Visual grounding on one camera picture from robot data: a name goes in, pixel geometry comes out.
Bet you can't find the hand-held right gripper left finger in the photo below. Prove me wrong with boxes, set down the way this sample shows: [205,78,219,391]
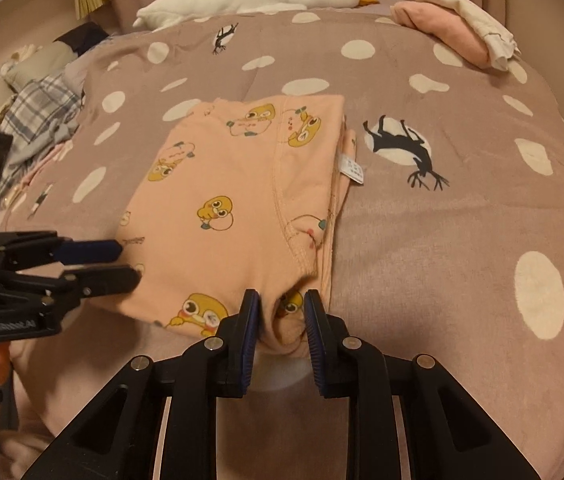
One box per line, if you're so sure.
[22,289,261,480]

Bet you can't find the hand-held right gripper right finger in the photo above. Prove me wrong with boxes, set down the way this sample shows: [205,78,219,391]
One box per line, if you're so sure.
[303,289,542,480]

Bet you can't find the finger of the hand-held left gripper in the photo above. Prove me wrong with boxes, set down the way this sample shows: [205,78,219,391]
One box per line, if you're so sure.
[0,262,143,318]
[0,231,124,271]

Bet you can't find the peach cartoon print pants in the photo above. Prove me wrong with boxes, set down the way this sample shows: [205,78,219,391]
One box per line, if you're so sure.
[114,94,365,358]

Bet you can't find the blue plaid cloth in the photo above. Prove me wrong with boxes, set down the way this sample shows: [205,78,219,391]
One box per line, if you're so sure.
[0,72,85,186]

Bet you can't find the beige pillow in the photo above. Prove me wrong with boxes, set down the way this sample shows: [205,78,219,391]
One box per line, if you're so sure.
[4,40,75,91]

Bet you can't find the mauve white-spotted blanket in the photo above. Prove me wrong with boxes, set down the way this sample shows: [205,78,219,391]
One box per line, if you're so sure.
[0,0,564,480]

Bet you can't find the dark cloth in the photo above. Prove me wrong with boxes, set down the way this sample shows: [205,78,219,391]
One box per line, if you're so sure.
[57,22,110,51]

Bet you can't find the pink folded cloth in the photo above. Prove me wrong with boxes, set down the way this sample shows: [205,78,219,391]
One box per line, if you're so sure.
[391,1,492,68]

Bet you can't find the white folded cloth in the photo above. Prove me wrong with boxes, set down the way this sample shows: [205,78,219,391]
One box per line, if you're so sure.
[402,0,521,72]

